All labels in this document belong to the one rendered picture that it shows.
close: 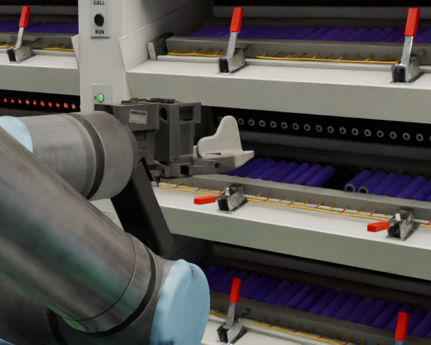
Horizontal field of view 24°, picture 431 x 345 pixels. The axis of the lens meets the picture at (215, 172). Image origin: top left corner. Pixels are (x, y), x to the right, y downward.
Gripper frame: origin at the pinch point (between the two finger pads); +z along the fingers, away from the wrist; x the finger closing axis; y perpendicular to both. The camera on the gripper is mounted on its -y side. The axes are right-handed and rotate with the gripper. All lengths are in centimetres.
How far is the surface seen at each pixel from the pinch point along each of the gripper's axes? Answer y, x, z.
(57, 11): 18, 62, 33
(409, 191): -5.7, -11.8, 25.6
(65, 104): 1, 61, 33
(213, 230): -13.4, 14.3, 17.2
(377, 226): -7.8, -15.0, 11.2
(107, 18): 16.3, 33.4, 15.2
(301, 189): -6.5, 2.4, 21.4
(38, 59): 10, 52, 19
